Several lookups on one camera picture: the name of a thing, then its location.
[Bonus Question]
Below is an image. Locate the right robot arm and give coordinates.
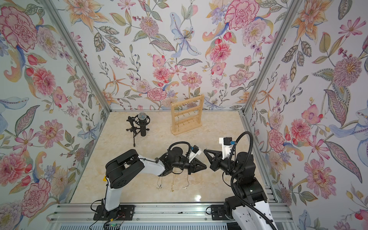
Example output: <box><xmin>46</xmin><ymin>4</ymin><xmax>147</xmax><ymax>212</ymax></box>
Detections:
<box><xmin>204</xmin><ymin>131</ymin><xmax>277</xmax><ymax>230</ymax></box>

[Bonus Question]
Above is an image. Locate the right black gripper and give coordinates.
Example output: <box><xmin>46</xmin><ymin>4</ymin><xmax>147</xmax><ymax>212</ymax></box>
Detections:
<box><xmin>206</xmin><ymin>149</ymin><xmax>244</xmax><ymax>183</ymax></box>

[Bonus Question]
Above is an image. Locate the wooden jewelry display stand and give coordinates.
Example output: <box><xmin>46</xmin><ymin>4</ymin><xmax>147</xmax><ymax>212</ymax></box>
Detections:
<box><xmin>171</xmin><ymin>94</ymin><xmax>205</xmax><ymax>136</ymax></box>

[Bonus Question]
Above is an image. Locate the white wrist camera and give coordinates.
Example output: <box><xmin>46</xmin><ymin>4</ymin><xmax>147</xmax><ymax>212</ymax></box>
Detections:
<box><xmin>219</xmin><ymin>137</ymin><xmax>235</xmax><ymax>160</ymax></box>
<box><xmin>188</xmin><ymin>145</ymin><xmax>202</xmax><ymax>163</ymax></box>

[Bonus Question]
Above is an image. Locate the black microphone with mesh head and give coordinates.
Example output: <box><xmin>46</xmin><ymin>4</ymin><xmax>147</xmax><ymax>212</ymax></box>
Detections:
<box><xmin>138</xmin><ymin>112</ymin><xmax>150</xmax><ymax>137</ymax></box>

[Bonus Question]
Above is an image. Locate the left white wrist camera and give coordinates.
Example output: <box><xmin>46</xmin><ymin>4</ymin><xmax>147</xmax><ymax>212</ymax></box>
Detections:
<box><xmin>188</xmin><ymin>145</ymin><xmax>202</xmax><ymax>163</ymax></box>

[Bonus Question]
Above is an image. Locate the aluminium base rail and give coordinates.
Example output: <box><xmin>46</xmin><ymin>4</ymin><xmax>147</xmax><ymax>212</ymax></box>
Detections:
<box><xmin>45</xmin><ymin>202</ymin><xmax>294</xmax><ymax>225</ymax></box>

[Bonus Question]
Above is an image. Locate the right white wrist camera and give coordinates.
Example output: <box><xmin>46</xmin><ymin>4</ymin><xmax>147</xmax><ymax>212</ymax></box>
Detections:
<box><xmin>219</xmin><ymin>137</ymin><xmax>235</xmax><ymax>160</ymax></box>

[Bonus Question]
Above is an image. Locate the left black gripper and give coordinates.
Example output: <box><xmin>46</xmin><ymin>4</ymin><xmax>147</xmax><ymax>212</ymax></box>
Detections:
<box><xmin>171</xmin><ymin>157</ymin><xmax>206</xmax><ymax>174</ymax></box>

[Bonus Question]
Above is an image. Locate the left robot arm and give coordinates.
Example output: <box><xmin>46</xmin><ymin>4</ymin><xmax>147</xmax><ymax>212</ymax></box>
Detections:
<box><xmin>93</xmin><ymin>141</ymin><xmax>207</xmax><ymax>221</ymax></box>

